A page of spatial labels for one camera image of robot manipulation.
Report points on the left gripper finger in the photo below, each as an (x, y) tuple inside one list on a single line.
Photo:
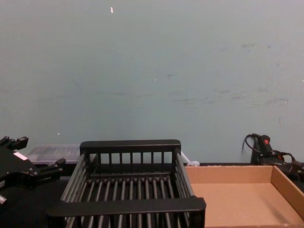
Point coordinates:
[(51, 168), (17, 142)]

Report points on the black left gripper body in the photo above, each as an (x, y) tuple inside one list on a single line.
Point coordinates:
[(16, 171)]

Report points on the clear plastic case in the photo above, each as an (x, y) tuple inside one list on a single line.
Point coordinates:
[(54, 153)]

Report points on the black table cloth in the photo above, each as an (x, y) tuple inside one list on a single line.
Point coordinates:
[(47, 196)]

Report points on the black rack with steel bars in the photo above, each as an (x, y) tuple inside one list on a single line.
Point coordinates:
[(133, 190)]

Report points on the shallow brown cardboard tray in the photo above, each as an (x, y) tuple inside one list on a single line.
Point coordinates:
[(237, 197)]

